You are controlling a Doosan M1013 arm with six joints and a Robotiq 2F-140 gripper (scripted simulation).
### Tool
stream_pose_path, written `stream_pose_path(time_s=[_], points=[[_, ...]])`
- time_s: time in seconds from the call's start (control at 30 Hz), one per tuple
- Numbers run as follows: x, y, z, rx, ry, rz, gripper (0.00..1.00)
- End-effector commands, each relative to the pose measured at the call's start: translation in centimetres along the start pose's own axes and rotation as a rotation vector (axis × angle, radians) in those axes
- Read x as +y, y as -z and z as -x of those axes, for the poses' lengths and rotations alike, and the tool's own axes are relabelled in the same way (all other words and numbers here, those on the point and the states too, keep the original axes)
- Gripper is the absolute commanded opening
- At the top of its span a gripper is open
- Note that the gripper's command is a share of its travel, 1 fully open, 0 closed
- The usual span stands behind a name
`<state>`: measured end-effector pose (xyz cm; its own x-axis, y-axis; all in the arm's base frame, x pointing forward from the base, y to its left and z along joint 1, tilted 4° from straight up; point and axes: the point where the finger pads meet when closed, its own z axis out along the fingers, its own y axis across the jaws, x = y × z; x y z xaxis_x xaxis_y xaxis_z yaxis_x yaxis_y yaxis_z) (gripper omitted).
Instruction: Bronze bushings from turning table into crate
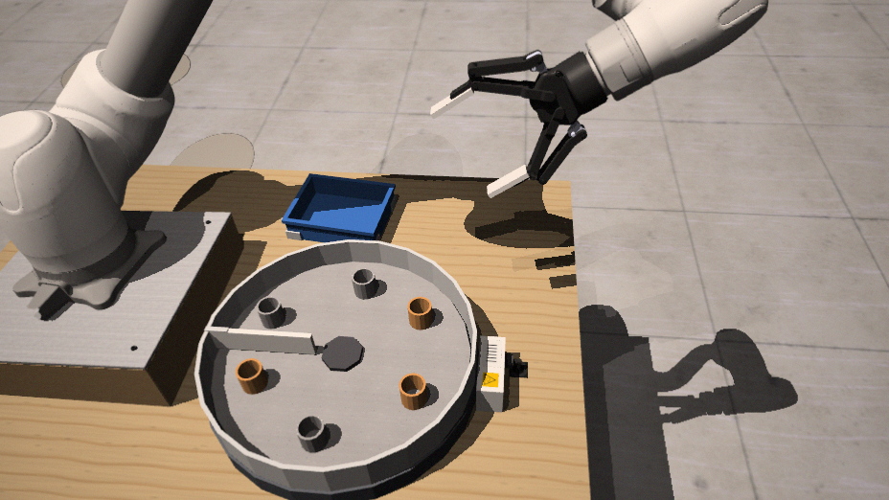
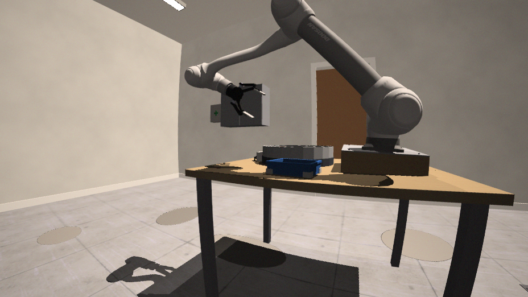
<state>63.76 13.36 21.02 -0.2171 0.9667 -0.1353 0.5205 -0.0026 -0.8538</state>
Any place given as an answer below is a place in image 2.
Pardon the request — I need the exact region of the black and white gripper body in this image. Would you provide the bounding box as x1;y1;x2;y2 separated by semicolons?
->
226;84;244;101

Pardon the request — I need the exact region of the blue plastic crate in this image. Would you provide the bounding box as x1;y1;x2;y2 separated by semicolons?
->
266;158;322;178

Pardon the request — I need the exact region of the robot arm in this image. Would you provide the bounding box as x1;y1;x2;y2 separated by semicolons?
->
184;0;423;152

